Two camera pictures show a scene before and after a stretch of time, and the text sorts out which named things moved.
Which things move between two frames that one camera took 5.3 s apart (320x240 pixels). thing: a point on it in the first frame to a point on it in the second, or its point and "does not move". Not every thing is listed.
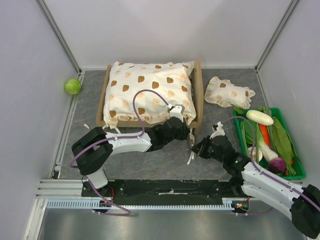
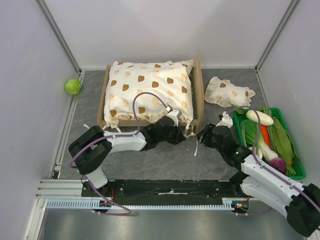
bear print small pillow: [225, 93] does not move
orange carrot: [265, 130] does not move
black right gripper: [201, 147] to [206, 135]
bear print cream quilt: [142, 93] does not move
